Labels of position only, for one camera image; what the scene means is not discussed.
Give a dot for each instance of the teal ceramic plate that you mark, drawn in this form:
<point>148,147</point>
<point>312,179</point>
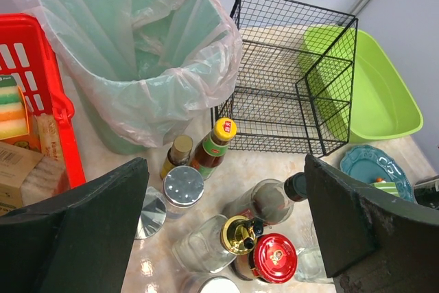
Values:
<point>366,163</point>

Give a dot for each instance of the cardboard box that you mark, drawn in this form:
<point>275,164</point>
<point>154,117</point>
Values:
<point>16,165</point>

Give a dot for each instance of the striped sponge pack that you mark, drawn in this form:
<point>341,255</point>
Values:
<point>14,118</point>

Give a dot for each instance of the green plastic tub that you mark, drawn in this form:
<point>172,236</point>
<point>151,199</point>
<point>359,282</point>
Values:
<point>358,93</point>

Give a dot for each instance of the silver lid spice jar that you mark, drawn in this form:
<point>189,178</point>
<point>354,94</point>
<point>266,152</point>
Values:
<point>182,188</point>

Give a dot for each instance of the yellow cap sauce bottle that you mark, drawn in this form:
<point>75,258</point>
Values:
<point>210,152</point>

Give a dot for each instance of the small gold cap bottle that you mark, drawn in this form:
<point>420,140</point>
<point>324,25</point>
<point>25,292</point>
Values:
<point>178,154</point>

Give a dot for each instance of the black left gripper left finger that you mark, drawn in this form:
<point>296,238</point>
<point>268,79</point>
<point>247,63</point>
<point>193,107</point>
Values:
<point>77,241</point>

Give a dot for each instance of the black cap clear bottle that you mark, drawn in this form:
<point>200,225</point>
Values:
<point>270,200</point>

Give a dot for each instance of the clear glass at right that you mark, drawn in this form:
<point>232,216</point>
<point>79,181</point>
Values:
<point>310,268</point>

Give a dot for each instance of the green bin with plastic bag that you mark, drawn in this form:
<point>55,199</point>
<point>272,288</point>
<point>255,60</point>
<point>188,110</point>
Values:
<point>143,69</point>

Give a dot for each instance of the red plastic basket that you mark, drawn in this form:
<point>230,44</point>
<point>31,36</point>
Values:
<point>27,54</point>

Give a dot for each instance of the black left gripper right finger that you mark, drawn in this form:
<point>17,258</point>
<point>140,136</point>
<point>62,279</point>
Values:
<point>371,241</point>

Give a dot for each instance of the black wire rack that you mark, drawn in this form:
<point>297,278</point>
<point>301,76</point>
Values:
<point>294,89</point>

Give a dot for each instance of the red lid sauce jar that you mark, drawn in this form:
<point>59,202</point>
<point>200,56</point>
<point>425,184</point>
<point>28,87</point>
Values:
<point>273,260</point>

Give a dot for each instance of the upturned wine glass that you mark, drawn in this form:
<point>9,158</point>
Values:
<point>153,214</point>

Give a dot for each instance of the gold pourer glass bottle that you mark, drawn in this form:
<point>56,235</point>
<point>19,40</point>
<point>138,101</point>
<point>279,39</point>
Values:
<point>239,234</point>

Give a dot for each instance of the green striped cake piece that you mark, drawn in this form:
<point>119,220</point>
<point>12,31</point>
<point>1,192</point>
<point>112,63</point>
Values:
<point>386,186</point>

